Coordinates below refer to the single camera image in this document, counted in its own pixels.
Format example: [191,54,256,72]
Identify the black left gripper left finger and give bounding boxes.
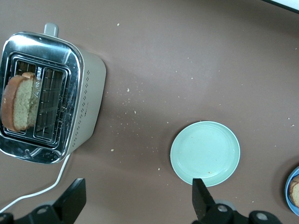
[16,178,87,224]

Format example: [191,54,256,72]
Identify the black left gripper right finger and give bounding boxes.
[192,178,237,224]

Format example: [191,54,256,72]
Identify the brown bread slice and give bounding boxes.
[1,71,40,133]
[288,175,299,208]

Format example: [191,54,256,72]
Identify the mint green round plate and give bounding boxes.
[170,120,241,187]

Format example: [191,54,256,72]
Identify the blue round plate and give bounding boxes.
[284,165,299,214]

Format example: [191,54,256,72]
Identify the beige chrome toaster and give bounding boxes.
[0,22,107,165]

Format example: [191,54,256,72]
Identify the white toaster power cord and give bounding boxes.
[0,153,72,214]

